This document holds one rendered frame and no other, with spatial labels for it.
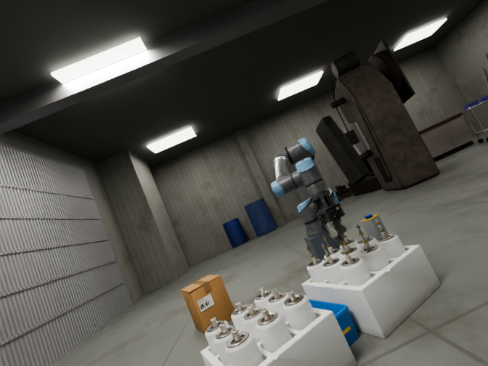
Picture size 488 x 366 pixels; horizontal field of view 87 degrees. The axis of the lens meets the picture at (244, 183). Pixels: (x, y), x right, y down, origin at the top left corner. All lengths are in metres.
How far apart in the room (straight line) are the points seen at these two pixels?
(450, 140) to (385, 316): 7.01
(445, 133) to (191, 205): 7.02
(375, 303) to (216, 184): 7.40
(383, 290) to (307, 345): 0.37
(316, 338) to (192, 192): 7.57
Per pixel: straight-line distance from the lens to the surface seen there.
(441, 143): 7.80
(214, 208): 8.18
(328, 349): 1.01
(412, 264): 1.29
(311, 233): 1.75
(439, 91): 11.23
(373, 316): 1.13
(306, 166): 1.07
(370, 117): 4.63
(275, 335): 0.94
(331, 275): 1.22
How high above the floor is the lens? 0.57
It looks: 8 degrees up
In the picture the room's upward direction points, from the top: 24 degrees counter-clockwise
